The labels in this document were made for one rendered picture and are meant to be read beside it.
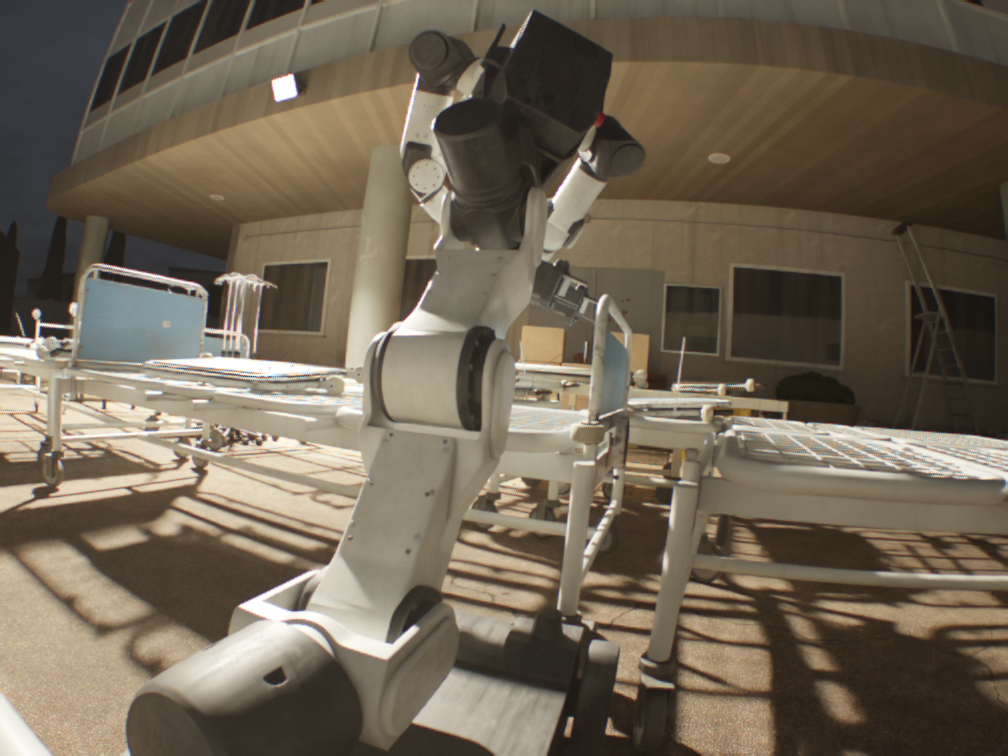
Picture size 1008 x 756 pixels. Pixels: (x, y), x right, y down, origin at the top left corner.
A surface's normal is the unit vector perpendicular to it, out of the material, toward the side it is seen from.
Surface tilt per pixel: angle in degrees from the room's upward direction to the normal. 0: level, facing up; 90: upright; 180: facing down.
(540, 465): 90
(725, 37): 90
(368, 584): 38
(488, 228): 153
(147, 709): 61
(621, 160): 139
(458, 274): 48
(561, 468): 90
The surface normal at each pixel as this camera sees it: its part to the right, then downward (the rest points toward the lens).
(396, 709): 0.96, 0.08
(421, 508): -0.15, -0.64
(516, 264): 0.77, 0.35
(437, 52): -0.23, 0.46
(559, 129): -0.19, 0.88
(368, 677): -0.20, -0.45
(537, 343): -0.17, -0.01
